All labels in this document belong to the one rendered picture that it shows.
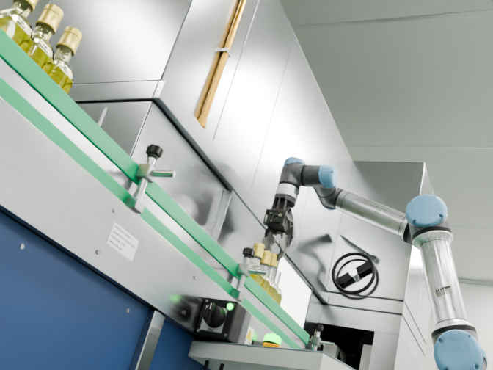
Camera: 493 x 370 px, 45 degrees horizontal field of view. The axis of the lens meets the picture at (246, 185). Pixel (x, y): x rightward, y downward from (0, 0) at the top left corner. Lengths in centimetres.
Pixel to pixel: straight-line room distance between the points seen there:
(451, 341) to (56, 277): 105
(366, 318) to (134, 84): 166
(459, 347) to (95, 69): 125
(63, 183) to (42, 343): 24
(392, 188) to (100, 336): 226
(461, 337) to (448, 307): 10
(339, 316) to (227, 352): 171
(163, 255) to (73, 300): 22
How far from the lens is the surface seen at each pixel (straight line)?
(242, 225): 202
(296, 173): 203
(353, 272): 291
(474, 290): 627
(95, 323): 105
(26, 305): 93
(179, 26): 177
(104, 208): 100
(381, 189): 313
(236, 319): 126
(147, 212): 112
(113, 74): 178
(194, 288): 125
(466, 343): 167
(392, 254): 296
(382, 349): 282
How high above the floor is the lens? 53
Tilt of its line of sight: 25 degrees up
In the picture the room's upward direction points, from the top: 16 degrees clockwise
